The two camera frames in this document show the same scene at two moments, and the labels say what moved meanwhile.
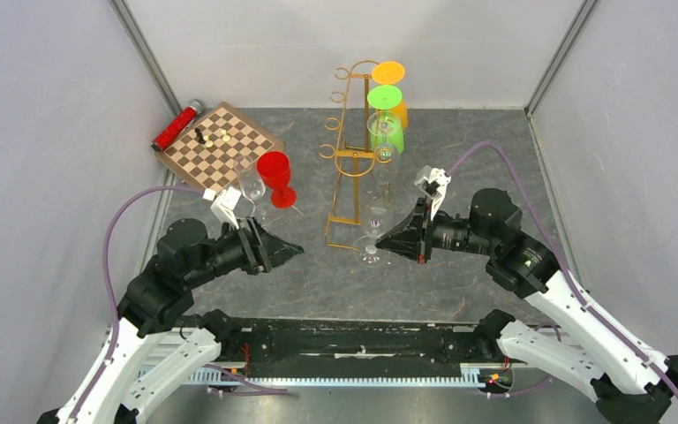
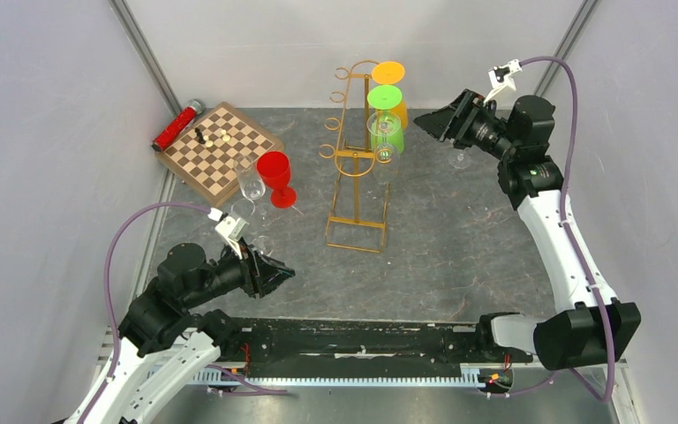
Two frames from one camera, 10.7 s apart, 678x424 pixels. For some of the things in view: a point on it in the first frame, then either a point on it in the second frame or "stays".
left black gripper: [259, 245] -> [258, 277]
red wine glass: [274, 168] stays
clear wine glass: [252, 185] stays
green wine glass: [387, 124] stays
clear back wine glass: [387, 158] stays
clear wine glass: [380, 219] -> [459, 158]
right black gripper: [410, 247] -> [443, 122]
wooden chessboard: [207, 151] stays
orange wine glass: [390, 72] stays
